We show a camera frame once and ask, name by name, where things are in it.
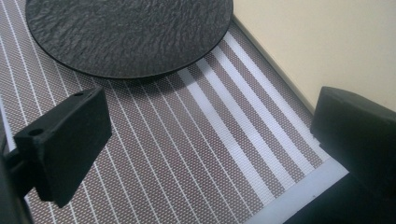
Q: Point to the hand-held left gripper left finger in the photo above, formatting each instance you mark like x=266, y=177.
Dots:
x=65, y=143

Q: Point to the brown striped woven placemat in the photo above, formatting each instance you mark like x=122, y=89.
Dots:
x=174, y=140

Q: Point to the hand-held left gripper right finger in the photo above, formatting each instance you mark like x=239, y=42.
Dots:
x=358, y=140

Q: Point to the round dark slate plate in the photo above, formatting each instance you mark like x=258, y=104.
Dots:
x=124, y=34

